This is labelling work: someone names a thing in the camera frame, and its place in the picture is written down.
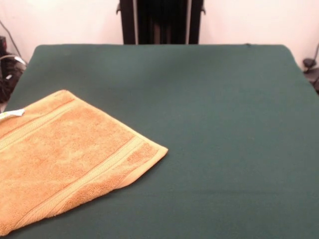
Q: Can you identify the dark green table cloth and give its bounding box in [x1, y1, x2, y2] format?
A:
[0, 43, 319, 239]

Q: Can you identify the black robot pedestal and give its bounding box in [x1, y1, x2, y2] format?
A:
[115, 0, 207, 45]

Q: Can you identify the tan terry towel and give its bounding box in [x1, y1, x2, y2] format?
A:
[0, 90, 169, 237]

